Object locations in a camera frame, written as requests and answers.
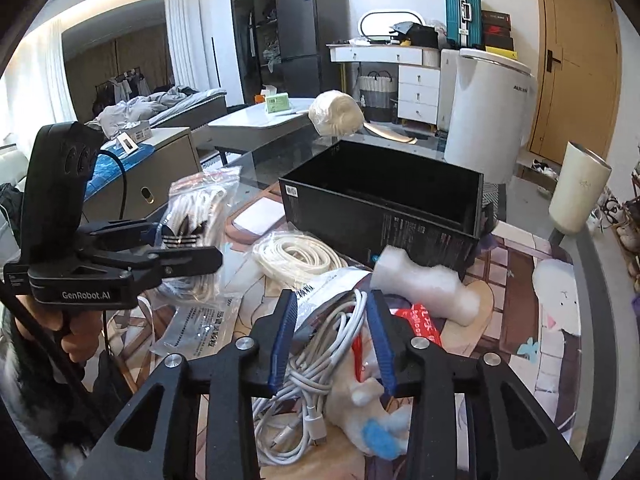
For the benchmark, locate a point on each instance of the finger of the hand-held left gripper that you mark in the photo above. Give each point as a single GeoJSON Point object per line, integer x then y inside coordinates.
{"type": "Point", "coordinates": [180, 262]}
{"type": "Point", "coordinates": [125, 234]}

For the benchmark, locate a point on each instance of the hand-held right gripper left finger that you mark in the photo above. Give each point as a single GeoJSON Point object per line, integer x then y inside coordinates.
{"type": "Point", "coordinates": [281, 345]}

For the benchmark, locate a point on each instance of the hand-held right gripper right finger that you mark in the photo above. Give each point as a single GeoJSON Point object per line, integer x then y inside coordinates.
{"type": "Point", "coordinates": [382, 347]}

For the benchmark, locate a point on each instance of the red and white plastic bag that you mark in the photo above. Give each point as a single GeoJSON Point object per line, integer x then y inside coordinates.
{"type": "Point", "coordinates": [422, 322]}

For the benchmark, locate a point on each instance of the bag of white laces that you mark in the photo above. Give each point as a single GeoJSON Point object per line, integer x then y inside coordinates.
{"type": "Point", "coordinates": [200, 210]}

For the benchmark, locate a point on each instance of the white plush toy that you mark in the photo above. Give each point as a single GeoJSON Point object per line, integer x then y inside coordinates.
{"type": "Point", "coordinates": [357, 400]}

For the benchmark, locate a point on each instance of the white printed document packet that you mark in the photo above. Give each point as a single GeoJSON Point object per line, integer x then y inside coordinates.
{"type": "Point", "coordinates": [200, 327]}

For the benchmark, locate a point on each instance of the white labelled plastic packet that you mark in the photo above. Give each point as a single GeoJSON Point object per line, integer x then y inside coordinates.
{"type": "Point", "coordinates": [330, 285]}

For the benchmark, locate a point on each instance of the white foam piece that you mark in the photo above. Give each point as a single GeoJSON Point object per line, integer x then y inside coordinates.
{"type": "Point", "coordinates": [425, 282]}

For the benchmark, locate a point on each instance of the black cardboard box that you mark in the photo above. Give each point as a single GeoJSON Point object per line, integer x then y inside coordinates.
{"type": "Point", "coordinates": [400, 240]}

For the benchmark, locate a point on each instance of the person's left hand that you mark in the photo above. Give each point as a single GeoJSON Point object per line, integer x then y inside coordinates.
{"type": "Point", "coordinates": [47, 321]}

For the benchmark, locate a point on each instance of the grey cabinet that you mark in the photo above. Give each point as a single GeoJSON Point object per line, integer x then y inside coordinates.
{"type": "Point", "coordinates": [160, 170]}

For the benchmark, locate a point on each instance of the blue packet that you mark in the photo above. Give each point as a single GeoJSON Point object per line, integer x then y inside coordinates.
{"type": "Point", "coordinates": [135, 160]}

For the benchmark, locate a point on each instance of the small white box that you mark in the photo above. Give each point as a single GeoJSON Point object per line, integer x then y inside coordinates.
{"type": "Point", "coordinates": [131, 140]}

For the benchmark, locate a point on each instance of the clothes rack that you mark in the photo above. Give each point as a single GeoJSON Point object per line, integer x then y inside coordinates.
{"type": "Point", "coordinates": [120, 85]}

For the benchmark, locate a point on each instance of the bed with grey bedding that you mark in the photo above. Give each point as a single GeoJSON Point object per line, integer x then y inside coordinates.
{"type": "Point", "coordinates": [150, 105]}

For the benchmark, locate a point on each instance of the printed cartoon desk mat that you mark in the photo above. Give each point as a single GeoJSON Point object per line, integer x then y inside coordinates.
{"type": "Point", "coordinates": [515, 310]}

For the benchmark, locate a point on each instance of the white coffee table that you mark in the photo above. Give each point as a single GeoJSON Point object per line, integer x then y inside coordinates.
{"type": "Point", "coordinates": [250, 127]}

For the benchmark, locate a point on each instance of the green tissue box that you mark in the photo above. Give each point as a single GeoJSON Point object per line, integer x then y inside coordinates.
{"type": "Point", "coordinates": [276, 105]}

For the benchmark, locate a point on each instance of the white curtain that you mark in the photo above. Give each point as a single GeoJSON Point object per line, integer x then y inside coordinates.
{"type": "Point", "coordinates": [192, 35]}

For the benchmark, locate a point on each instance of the bag of white yarn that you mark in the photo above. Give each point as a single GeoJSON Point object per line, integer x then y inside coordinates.
{"type": "Point", "coordinates": [335, 114]}

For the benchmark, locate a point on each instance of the dark glass wardrobe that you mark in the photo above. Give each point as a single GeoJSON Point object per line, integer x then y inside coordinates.
{"type": "Point", "coordinates": [250, 35]}

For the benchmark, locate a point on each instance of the pair of shoes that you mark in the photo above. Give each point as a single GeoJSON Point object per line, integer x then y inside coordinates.
{"type": "Point", "coordinates": [545, 168]}

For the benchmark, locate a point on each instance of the white electric kettle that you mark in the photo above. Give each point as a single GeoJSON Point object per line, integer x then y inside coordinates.
{"type": "Point", "coordinates": [485, 120]}

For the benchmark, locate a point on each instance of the cream tumbler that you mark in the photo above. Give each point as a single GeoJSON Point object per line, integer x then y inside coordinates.
{"type": "Point", "coordinates": [580, 190]}

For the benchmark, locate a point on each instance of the woven laundry basket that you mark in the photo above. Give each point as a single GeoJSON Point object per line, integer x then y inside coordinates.
{"type": "Point", "coordinates": [376, 92]}

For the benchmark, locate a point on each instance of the black refrigerator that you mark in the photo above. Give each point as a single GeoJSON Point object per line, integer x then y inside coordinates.
{"type": "Point", "coordinates": [310, 35]}

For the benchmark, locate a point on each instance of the white vanity desk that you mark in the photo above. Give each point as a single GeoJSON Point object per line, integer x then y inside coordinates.
{"type": "Point", "coordinates": [415, 80]}

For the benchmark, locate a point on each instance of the shoe rack with shoes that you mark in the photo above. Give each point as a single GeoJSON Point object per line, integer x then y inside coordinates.
{"type": "Point", "coordinates": [627, 225]}

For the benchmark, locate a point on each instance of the black bag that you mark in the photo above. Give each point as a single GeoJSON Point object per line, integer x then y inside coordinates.
{"type": "Point", "coordinates": [420, 35]}

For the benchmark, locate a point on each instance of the oval white mirror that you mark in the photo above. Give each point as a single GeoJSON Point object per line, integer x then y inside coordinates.
{"type": "Point", "coordinates": [385, 22]}

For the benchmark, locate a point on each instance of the stack of shoe boxes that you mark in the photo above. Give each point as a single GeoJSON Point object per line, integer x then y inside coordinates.
{"type": "Point", "coordinates": [497, 35]}

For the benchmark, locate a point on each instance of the teal suitcase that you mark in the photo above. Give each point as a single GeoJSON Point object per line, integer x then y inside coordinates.
{"type": "Point", "coordinates": [462, 15]}

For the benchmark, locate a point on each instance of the wooden door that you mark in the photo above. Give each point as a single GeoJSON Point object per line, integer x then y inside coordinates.
{"type": "Point", "coordinates": [575, 60]}

